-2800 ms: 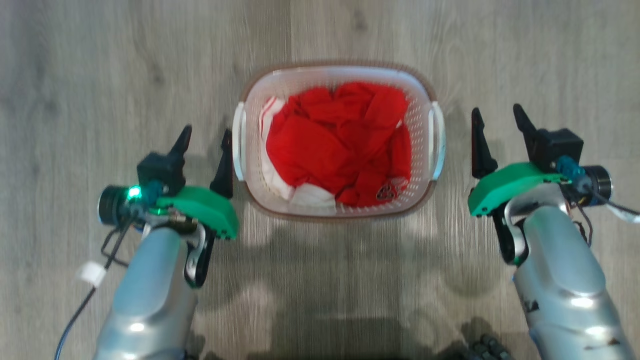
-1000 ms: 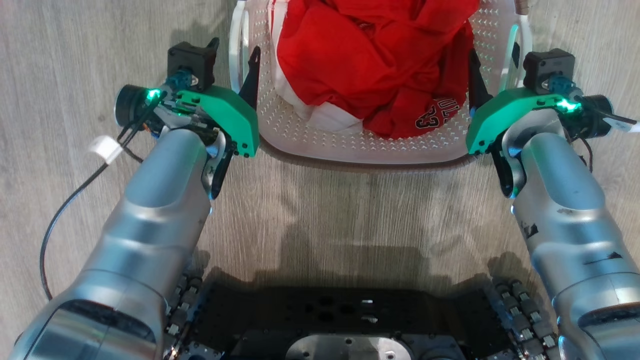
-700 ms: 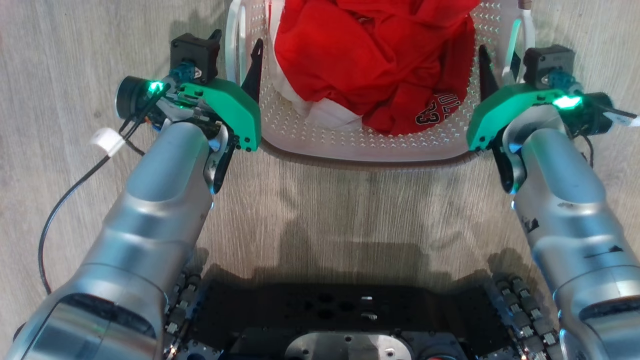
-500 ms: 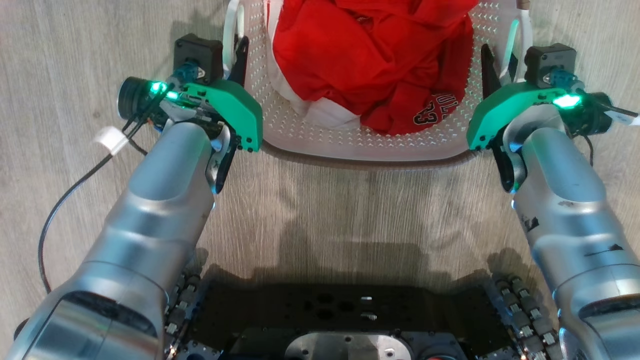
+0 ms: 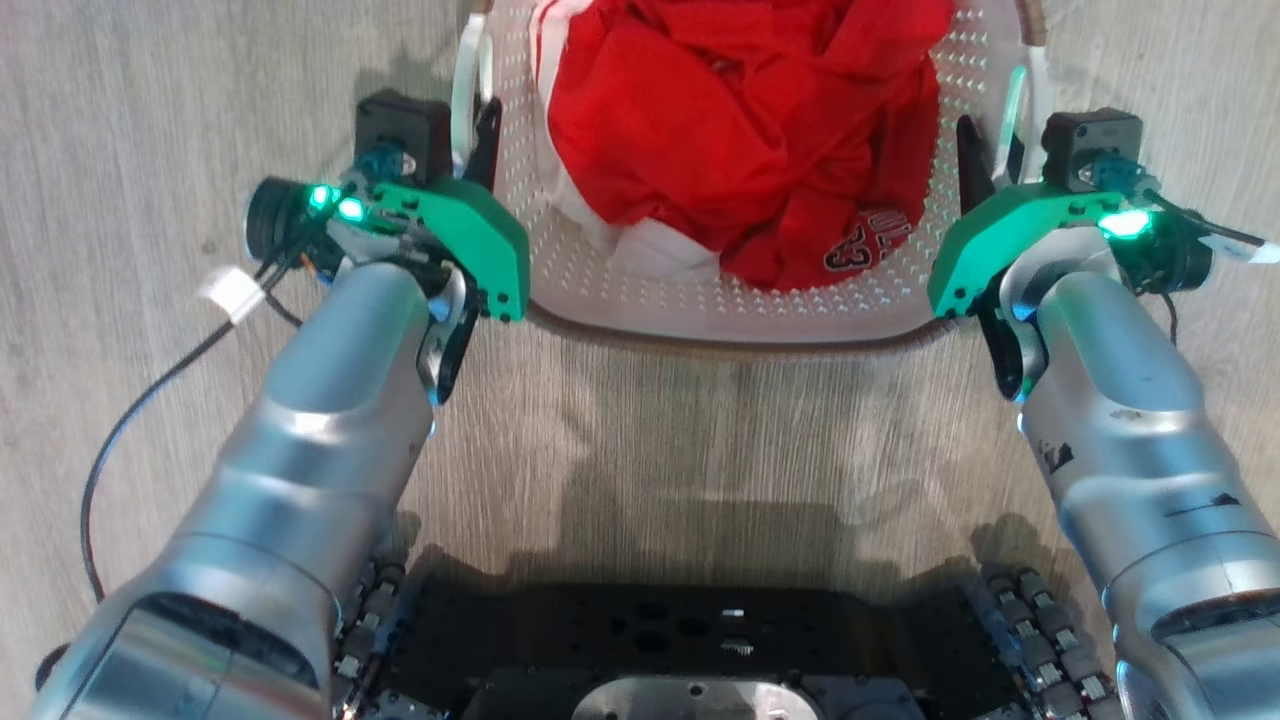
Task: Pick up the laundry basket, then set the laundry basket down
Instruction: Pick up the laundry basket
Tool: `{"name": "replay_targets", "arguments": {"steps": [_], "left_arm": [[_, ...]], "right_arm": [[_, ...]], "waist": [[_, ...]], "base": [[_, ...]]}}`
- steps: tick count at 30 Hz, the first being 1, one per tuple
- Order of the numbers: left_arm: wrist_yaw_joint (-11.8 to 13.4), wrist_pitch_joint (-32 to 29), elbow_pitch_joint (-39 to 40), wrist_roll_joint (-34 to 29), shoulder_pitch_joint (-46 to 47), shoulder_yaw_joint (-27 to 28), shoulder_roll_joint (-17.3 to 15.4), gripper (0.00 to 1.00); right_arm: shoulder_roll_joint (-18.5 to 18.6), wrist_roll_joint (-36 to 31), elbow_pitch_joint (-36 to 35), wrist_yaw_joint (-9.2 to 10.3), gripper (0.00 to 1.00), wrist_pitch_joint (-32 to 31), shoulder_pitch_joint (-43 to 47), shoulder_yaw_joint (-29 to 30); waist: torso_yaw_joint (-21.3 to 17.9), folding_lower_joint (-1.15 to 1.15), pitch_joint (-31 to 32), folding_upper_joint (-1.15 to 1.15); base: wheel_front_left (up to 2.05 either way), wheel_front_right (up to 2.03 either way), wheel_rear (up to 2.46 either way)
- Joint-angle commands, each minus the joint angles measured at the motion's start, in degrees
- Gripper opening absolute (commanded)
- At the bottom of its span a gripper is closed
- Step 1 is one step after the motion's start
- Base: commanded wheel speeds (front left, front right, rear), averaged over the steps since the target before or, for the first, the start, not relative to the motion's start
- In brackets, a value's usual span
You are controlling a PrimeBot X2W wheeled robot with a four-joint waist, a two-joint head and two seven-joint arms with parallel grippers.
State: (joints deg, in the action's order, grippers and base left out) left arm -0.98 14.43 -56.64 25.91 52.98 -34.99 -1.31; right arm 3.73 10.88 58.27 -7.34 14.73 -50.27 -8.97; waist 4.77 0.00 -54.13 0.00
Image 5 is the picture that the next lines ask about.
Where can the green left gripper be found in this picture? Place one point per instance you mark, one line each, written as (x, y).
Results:
(470, 235)

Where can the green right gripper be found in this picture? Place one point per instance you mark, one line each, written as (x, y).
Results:
(990, 235)

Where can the white perforated laundry basket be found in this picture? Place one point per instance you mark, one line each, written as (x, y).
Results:
(700, 300)

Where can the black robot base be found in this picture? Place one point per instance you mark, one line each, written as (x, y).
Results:
(560, 630)

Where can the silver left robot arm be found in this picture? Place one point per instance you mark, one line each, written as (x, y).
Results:
(300, 470)

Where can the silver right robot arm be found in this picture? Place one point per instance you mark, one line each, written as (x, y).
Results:
(1130, 430)

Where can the red jersey garment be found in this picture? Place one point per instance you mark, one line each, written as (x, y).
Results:
(720, 130)

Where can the silver robot waist plate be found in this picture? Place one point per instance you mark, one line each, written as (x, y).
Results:
(695, 700)

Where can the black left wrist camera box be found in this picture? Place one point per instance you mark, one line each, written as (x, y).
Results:
(400, 125)

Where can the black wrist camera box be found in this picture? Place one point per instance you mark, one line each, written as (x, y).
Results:
(1085, 140)
(400, 125)

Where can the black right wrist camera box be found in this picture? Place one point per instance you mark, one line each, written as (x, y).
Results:
(1085, 140)

